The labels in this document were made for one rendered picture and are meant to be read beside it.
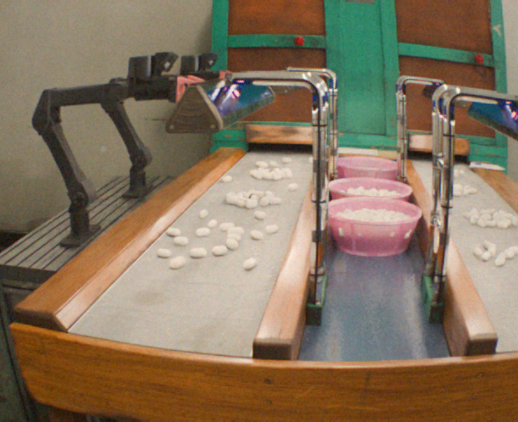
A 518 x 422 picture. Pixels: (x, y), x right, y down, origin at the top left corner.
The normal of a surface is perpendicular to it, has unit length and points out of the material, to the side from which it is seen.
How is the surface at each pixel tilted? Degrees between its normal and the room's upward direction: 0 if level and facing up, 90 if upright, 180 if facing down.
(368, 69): 90
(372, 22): 90
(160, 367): 90
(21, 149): 90
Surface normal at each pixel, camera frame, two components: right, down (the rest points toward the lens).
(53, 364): -0.14, 0.25
